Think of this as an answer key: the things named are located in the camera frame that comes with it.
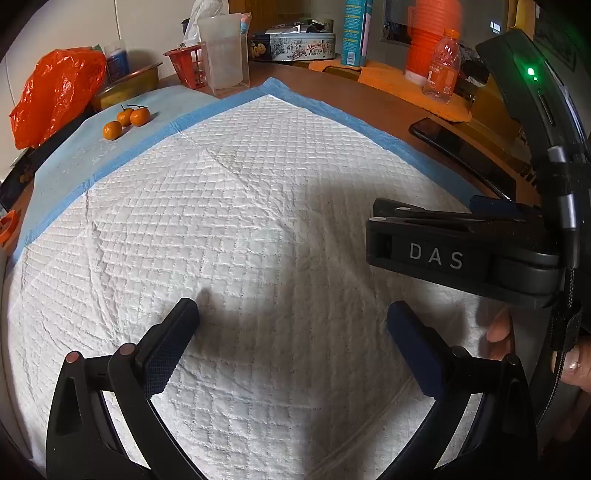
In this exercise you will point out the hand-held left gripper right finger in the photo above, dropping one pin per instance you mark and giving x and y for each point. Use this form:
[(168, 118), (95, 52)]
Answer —
[(415, 344)]

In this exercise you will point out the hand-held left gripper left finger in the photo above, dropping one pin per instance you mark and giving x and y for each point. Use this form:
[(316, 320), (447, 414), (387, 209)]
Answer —
[(166, 344)]

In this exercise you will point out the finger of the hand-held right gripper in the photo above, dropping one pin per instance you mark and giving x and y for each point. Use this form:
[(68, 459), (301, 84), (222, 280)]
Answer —
[(461, 216)]

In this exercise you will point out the person's right hand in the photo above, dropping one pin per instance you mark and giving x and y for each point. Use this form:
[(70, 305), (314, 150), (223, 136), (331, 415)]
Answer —
[(499, 330)]

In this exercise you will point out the black phone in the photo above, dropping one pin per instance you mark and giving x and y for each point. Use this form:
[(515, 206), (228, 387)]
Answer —
[(443, 138)]

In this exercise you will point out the clear bottle with orange cap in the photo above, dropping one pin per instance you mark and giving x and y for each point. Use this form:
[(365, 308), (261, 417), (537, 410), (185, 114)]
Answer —
[(441, 69)]

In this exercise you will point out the white quilted absorbent pad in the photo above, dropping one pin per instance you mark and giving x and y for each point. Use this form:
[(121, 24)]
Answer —
[(258, 207)]

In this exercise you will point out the light blue cloth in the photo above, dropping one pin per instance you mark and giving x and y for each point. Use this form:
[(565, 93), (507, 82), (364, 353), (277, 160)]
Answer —
[(78, 152)]

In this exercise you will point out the blue spray can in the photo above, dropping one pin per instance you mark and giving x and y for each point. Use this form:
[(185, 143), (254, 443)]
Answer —
[(355, 32)]

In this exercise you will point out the small tangerine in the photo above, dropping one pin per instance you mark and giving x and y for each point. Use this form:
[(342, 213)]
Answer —
[(140, 116), (124, 116), (111, 130)]

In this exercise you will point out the round cookie tin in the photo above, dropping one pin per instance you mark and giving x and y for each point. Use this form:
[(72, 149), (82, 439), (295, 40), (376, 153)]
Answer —
[(300, 46)]

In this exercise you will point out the black flat box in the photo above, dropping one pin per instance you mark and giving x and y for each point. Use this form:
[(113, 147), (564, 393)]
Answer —
[(69, 128)]

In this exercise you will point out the gold metal bowl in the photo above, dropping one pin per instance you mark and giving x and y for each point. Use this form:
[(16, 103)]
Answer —
[(129, 85)]

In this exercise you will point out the dark cookie box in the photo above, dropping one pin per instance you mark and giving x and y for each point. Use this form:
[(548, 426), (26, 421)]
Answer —
[(259, 47)]

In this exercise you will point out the orange plastic bag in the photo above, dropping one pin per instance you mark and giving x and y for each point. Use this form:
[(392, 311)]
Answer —
[(55, 92)]

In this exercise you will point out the red plastic basket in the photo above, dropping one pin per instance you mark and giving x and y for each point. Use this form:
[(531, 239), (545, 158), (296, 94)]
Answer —
[(184, 64)]

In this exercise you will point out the clear plastic measuring cup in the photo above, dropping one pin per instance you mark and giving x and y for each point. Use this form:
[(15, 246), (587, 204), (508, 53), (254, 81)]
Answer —
[(226, 55)]

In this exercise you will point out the white plastic bag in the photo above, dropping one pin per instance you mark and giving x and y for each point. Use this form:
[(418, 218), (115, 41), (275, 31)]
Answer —
[(198, 23)]

